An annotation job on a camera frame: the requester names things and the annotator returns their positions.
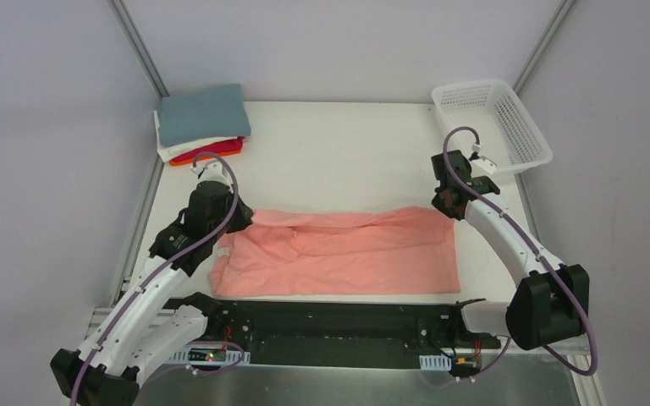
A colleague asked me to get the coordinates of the aluminium corner post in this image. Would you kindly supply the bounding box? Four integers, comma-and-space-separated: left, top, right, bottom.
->
512, 0, 579, 96
107, 0, 169, 98

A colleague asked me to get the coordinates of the left white slotted duct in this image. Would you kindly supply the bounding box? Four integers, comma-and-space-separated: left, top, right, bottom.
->
164, 346, 251, 367

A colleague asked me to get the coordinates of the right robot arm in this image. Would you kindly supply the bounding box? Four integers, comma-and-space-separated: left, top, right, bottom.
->
431, 151, 590, 350

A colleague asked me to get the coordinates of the right white slotted duct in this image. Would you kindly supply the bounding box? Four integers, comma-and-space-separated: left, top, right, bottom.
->
418, 354, 452, 371

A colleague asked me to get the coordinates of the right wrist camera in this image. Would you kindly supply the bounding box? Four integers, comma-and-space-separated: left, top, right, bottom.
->
470, 151, 498, 175

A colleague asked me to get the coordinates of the salmon pink t-shirt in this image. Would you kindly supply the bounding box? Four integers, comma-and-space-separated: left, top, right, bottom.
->
209, 206, 461, 298

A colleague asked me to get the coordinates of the folded blue-grey t-shirt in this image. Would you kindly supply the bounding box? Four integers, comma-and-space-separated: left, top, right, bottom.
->
157, 84, 251, 147

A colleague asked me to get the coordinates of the folded orange t-shirt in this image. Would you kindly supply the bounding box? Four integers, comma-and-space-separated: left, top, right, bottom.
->
168, 149, 242, 167

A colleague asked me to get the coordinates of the aluminium corner post right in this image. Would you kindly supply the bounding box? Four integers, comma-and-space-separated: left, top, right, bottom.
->
512, 0, 579, 96

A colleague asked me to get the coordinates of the white plastic basket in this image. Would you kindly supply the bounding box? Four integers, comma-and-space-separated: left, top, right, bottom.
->
431, 80, 553, 175

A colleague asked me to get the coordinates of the aluminium corner post left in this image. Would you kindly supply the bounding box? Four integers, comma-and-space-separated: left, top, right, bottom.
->
107, 0, 169, 98

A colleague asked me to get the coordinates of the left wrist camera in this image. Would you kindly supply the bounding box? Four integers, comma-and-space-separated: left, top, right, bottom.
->
191, 160, 232, 186

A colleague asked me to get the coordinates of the folded white t-shirt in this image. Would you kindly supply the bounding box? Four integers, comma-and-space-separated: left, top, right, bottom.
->
153, 111, 238, 163

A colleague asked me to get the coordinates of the white slotted duct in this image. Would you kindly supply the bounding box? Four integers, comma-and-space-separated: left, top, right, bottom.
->
164, 346, 251, 367
418, 354, 452, 371

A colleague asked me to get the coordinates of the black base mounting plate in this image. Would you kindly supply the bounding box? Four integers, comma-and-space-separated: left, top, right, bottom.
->
199, 299, 500, 369

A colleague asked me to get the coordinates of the folded magenta t-shirt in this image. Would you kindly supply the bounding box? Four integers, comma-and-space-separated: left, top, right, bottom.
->
168, 137, 244, 166

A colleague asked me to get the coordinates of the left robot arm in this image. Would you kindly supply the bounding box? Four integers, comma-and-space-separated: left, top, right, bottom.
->
50, 180, 253, 405

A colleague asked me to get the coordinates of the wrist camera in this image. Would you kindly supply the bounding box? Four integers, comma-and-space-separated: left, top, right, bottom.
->
470, 151, 498, 175
191, 160, 232, 186

